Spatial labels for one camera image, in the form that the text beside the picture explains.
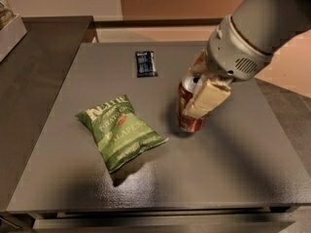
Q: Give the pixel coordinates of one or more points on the small black snack packet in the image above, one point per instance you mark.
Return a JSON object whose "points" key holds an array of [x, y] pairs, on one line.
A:
{"points": [[145, 61]]}

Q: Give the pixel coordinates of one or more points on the green jalapeno chip bag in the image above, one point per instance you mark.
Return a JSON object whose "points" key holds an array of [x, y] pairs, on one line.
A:
{"points": [[119, 134]]}

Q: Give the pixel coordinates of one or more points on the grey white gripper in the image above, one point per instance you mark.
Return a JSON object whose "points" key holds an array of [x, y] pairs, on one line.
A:
{"points": [[230, 52]]}

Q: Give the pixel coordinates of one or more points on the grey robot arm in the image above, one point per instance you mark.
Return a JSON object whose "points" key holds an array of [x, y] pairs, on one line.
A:
{"points": [[269, 24]]}

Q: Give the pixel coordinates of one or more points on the red coke can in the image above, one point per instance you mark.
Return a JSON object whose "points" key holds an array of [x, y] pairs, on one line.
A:
{"points": [[186, 121]]}

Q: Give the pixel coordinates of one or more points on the white bin with snacks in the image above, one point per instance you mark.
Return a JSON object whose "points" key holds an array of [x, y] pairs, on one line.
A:
{"points": [[12, 29]]}

